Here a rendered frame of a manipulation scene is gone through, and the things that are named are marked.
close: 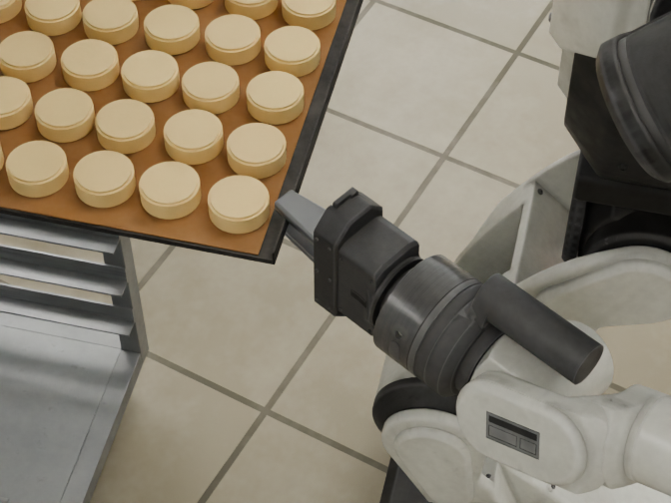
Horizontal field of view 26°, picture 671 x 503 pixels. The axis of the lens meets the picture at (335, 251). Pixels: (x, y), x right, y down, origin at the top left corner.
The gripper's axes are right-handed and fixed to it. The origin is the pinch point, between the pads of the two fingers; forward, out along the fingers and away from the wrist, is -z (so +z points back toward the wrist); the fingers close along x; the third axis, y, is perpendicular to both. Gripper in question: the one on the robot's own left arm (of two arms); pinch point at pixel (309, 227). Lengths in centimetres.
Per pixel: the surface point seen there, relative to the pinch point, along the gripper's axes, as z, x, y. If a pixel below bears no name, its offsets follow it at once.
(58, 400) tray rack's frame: -51, -81, -1
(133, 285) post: -49, -67, -16
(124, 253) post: -49, -59, -15
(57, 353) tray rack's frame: -57, -81, -6
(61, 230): -55, -55, -10
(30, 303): -61, -73, -6
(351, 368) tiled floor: -31, -96, -41
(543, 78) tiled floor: -50, -96, -112
